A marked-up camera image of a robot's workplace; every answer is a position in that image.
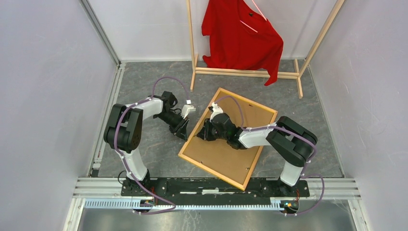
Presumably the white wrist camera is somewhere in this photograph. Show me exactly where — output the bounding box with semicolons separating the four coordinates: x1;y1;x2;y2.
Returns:
181;100;196;119
208;102;224;121

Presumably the pink clothes hanger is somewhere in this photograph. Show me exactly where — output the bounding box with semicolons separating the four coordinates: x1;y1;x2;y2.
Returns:
238;0;268;33

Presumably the wooden clothes rack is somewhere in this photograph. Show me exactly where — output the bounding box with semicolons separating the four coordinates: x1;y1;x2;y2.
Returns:
186;0;345;99

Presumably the aluminium rail frame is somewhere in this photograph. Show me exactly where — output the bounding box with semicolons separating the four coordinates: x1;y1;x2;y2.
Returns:
63;0;372;231

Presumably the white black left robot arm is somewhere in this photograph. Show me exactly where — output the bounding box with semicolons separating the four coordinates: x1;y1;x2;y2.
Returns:
103;91;196;196

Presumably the red t-shirt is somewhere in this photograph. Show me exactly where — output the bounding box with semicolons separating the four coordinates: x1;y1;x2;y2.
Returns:
202;0;284;86

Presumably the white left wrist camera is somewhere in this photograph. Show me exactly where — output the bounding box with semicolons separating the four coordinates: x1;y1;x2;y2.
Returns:
181;100;196;119

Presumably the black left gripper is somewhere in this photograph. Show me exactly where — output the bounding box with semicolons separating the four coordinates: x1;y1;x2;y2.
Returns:
155;111;190;142

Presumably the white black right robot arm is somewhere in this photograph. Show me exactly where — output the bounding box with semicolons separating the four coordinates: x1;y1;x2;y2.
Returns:
197;113;318;196

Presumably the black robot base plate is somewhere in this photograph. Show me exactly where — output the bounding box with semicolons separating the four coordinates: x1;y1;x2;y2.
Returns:
120;177;310;206

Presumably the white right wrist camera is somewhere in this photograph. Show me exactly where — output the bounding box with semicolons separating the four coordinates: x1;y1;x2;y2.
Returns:
208;102;224;121

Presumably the yellow wooden picture frame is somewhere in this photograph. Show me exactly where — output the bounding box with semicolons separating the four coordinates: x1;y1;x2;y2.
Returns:
178;88;278;191

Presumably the grey slotted cable duct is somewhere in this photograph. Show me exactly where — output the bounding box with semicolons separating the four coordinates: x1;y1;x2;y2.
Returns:
84;198;296;211

